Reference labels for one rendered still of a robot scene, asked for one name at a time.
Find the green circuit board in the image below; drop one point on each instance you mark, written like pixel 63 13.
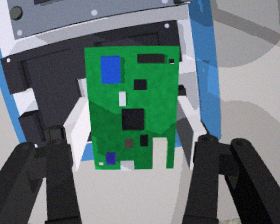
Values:
pixel 132 95

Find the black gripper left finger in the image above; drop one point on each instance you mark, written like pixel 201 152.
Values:
pixel 64 144

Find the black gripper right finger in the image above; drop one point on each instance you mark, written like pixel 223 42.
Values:
pixel 256 195

